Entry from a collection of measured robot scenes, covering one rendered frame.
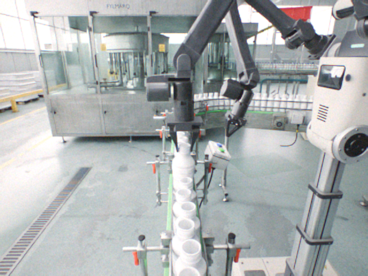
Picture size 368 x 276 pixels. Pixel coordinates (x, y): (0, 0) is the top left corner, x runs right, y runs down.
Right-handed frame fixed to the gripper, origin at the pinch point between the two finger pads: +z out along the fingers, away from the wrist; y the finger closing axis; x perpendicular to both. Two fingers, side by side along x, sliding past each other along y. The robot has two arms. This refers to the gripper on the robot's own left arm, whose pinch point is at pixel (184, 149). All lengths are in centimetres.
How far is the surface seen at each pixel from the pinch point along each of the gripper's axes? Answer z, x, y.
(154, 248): 15.5, -21.5, -7.8
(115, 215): 123, 126, -66
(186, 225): 8.8, -22.2, -0.5
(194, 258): 8.0, -31.5, 0.6
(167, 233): 11.7, -21.3, -4.7
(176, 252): 12.5, -25.9, -2.7
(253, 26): -95, 517, 182
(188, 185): 7.8, -7.5, 0.9
